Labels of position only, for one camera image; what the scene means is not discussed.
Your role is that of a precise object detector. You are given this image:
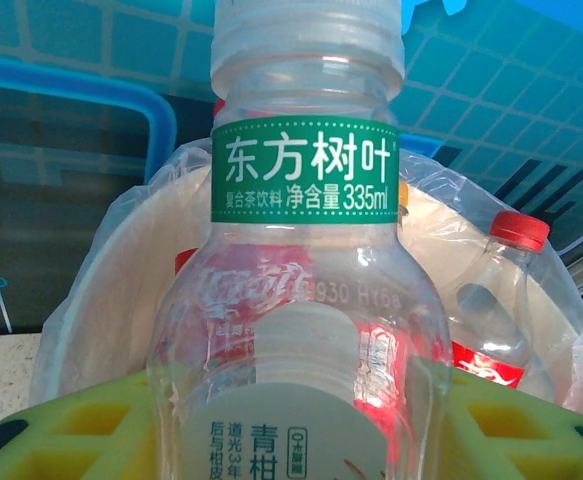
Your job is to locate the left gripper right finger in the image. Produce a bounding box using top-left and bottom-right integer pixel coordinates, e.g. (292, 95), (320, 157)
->
(445, 364), (583, 480)

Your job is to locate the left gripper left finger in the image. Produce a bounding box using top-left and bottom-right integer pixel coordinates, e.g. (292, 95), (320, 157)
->
(0, 369), (160, 480)

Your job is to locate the tea bottle green neck label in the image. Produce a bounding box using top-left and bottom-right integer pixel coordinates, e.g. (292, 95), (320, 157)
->
(148, 0), (455, 480)

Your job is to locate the white bin with plastic liner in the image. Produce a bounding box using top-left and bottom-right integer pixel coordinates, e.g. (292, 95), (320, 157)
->
(29, 139), (583, 416)

